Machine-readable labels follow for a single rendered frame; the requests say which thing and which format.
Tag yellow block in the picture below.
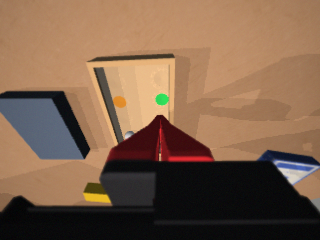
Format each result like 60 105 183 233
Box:
83 182 111 203

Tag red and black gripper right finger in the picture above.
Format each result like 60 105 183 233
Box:
160 115 215 161

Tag wooden ball-in-hole puzzle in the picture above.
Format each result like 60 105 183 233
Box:
86 54 175 146

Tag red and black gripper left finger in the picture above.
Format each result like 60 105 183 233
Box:
105 115 160 163

